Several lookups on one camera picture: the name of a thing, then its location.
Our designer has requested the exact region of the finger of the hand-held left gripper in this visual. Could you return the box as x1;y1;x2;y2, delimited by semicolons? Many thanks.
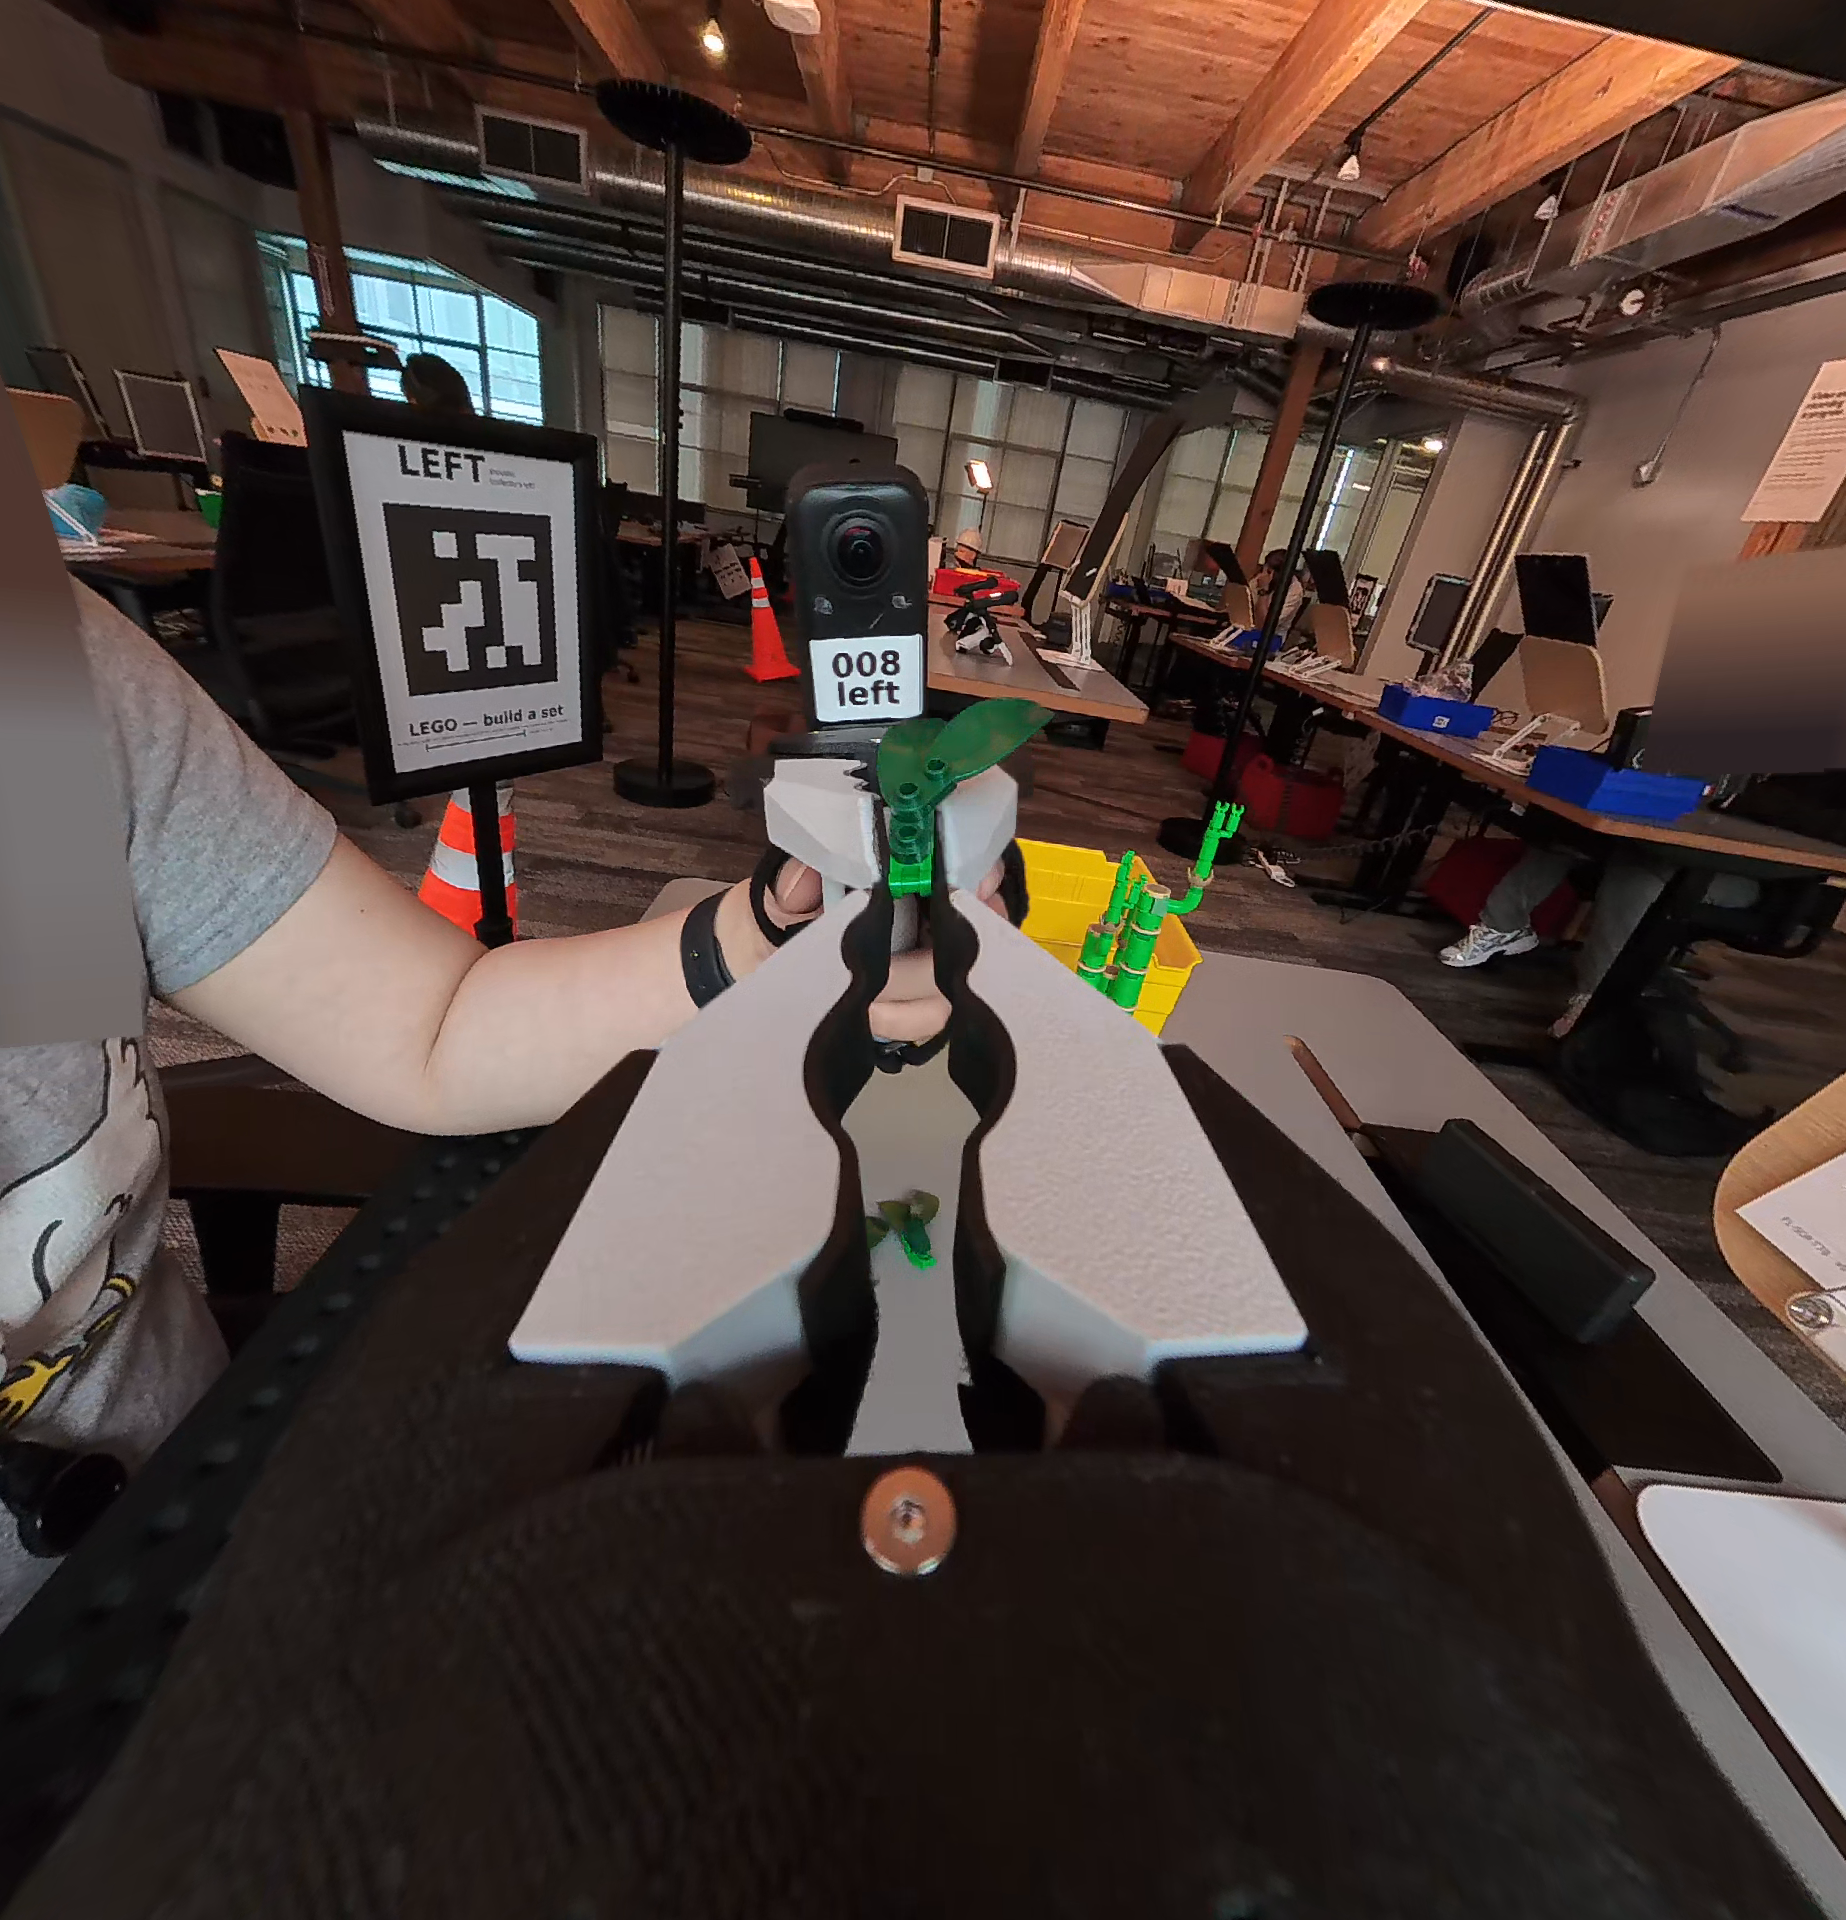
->
935;773;1023;905
763;753;884;889

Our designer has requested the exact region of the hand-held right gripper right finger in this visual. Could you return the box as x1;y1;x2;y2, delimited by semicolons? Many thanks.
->
922;886;1309;1455

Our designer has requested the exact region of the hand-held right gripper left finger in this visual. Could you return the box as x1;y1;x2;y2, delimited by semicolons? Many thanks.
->
510;886;884;1455

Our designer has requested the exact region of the green lego leaf stem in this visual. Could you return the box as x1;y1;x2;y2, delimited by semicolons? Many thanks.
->
874;696;1055;903

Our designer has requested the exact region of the person's left forearm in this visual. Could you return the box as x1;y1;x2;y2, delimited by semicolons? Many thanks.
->
157;831;715;1137

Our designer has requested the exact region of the green lego bamboo model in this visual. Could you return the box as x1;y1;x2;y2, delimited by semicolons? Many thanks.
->
1075;798;1249;1010

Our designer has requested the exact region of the person's left hand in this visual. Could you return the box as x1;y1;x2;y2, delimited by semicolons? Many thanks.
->
731;855;1018;1051

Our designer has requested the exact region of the yellow plastic bin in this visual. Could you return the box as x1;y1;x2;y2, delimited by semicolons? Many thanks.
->
1013;838;1203;1038

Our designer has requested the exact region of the black monitor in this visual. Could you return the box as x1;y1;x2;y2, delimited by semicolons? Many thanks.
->
747;411;899;515

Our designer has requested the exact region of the orange traffic cone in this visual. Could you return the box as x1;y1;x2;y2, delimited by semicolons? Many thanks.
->
418;785;519;940
743;558;803;686

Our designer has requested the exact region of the grey office desk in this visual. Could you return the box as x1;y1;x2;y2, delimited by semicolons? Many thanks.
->
926;591;1151;728

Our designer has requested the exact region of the black wristband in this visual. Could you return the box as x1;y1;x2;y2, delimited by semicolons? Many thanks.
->
677;888;739;1010

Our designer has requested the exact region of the black floor lamp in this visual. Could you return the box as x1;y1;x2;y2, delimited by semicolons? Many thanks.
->
1158;282;1444;865
594;78;754;809

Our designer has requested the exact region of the framed tag sign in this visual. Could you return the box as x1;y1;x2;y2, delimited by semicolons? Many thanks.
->
299;386;611;951

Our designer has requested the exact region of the black bar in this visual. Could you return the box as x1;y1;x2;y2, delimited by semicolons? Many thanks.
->
1422;1116;1661;1346

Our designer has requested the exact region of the printed paper sheet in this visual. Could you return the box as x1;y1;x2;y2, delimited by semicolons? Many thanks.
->
1735;1127;1846;1329

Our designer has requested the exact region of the wall poster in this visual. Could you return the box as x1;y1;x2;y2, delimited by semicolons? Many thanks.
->
1742;355;1846;526

